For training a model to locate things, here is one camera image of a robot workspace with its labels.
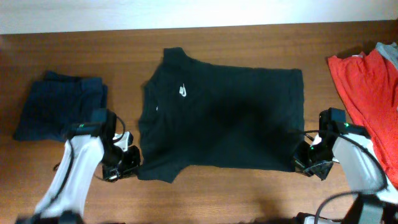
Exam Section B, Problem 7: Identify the dark green t-shirt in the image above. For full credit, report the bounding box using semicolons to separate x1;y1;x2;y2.
137;47;304;183

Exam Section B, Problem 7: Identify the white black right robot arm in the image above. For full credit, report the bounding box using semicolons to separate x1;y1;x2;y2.
292;108;397;223

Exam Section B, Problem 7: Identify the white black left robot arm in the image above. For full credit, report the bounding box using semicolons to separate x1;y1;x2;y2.
16;109;141;223

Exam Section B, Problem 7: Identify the red garment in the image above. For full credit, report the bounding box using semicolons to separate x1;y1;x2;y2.
327;49;397;187

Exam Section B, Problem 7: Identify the folded navy blue garment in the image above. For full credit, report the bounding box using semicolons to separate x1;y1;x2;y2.
13;71;108;142

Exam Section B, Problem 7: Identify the grey garment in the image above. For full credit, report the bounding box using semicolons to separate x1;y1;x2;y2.
376;42;397;70

